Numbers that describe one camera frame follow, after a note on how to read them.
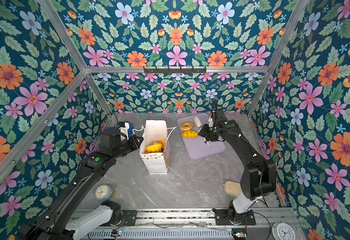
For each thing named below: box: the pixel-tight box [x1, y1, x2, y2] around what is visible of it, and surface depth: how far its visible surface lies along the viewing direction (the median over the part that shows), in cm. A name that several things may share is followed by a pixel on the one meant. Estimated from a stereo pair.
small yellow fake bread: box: [181, 130, 199, 138], surface depth 106 cm
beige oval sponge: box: [224, 181, 242, 196], surface depth 82 cm
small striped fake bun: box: [145, 143, 163, 153], surface depth 80 cm
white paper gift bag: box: [139, 119, 170, 175], surface depth 80 cm
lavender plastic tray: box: [176, 113, 226, 160], surface depth 101 cm
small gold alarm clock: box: [94, 183, 117, 202], surface depth 80 cm
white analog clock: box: [271, 219, 296, 240], surface depth 68 cm
